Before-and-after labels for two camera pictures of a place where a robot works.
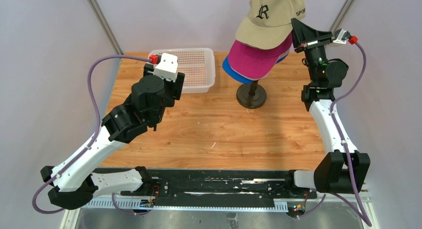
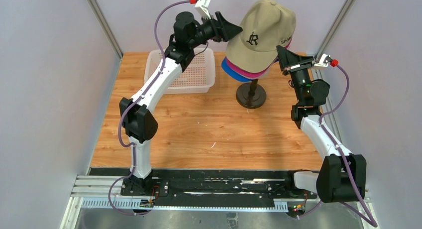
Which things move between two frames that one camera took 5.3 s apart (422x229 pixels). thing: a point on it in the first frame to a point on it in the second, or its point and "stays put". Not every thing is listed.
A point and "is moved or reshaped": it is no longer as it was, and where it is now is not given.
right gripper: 305,38 to 287,59
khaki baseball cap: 268,22 is moved or reshaped
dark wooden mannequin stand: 251,95 stays put
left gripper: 175,87 to 227,30
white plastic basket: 197,64 stays put
